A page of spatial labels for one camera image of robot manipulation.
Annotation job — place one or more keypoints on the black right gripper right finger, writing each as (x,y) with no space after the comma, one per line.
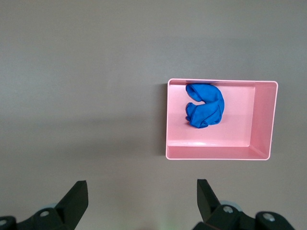
(216,210)

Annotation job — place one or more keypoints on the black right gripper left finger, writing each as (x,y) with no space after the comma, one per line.
(69,204)

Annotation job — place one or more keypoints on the pink plastic box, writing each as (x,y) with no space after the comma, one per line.
(261,119)

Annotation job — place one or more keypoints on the blue cloth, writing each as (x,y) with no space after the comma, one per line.
(206,107)

